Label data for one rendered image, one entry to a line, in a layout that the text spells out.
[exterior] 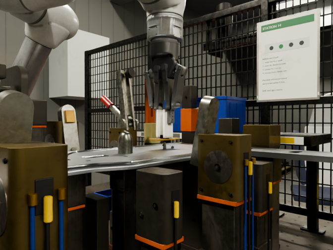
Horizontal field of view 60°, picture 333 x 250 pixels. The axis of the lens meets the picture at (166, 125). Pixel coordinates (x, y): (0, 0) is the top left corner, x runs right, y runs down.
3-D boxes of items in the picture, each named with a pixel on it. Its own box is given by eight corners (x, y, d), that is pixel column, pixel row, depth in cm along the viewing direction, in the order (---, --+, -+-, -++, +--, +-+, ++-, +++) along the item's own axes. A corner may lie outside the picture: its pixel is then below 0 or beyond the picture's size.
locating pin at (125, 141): (124, 161, 61) (124, 130, 61) (115, 160, 63) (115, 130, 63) (136, 160, 63) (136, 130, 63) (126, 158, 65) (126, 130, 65)
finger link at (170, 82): (171, 66, 73) (175, 65, 72) (174, 110, 73) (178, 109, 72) (160, 64, 70) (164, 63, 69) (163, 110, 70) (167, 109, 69)
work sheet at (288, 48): (319, 99, 98) (319, 7, 97) (256, 102, 113) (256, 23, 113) (321, 99, 99) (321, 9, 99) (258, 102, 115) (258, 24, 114)
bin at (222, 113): (225, 132, 101) (225, 95, 101) (161, 131, 121) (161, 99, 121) (247, 131, 113) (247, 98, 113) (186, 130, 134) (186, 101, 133)
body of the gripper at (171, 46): (141, 42, 72) (141, 79, 72) (167, 35, 66) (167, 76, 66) (162, 47, 78) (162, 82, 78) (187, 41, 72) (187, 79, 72)
